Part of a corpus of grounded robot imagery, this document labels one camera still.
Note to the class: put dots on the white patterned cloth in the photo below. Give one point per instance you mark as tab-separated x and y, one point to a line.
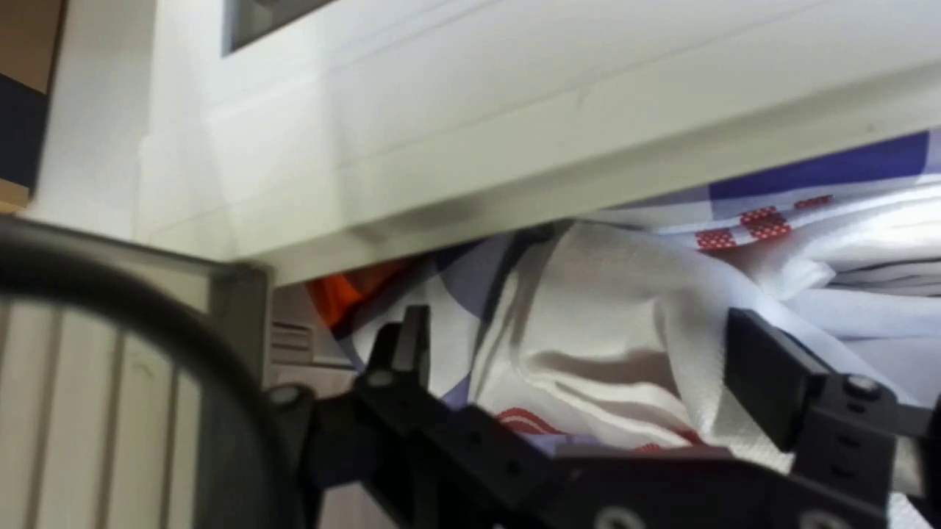
832	187

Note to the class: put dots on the white checked towel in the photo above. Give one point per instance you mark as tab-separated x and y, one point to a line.
607	334

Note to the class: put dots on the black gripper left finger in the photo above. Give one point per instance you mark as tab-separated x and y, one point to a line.
402	353

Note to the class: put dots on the large cardboard box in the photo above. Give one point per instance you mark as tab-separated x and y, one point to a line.
28	39

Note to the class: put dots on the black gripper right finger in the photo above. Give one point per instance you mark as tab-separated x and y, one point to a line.
794	387

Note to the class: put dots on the white three-tier storage cabinet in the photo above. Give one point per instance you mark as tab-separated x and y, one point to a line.
510	118

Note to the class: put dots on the orange fabric piece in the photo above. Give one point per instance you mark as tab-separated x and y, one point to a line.
352	291

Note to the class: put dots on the dark brown low box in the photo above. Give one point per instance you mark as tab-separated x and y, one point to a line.
17	134

